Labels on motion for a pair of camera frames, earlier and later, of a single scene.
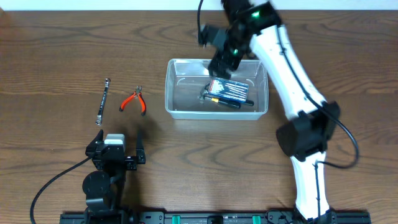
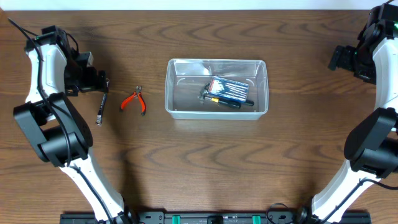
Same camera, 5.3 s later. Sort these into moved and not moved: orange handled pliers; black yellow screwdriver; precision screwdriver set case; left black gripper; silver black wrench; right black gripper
Moved: right black gripper; left black gripper
Not moved: black yellow screwdriver; silver black wrench; precision screwdriver set case; orange handled pliers
